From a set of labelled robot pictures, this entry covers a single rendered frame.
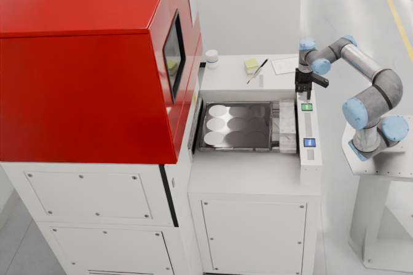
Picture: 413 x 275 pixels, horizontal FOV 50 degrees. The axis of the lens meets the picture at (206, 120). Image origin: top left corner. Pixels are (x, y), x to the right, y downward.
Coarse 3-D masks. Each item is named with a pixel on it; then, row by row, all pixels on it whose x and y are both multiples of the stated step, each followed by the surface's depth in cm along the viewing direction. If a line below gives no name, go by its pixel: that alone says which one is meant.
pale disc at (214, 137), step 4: (212, 132) 229; (216, 132) 229; (208, 136) 227; (212, 136) 227; (216, 136) 226; (220, 136) 226; (204, 140) 225; (208, 140) 225; (212, 140) 225; (216, 140) 224; (220, 140) 224; (212, 144) 222
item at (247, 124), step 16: (208, 112) 241; (240, 112) 239; (256, 112) 237; (224, 128) 230; (240, 128) 229; (256, 128) 228; (208, 144) 222; (224, 144) 221; (240, 144) 220; (256, 144) 219
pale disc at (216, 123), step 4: (212, 120) 236; (216, 120) 236; (220, 120) 235; (208, 124) 234; (212, 124) 234; (216, 124) 233; (220, 124) 233; (224, 124) 233; (208, 128) 232; (212, 128) 231; (216, 128) 231; (220, 128) 231
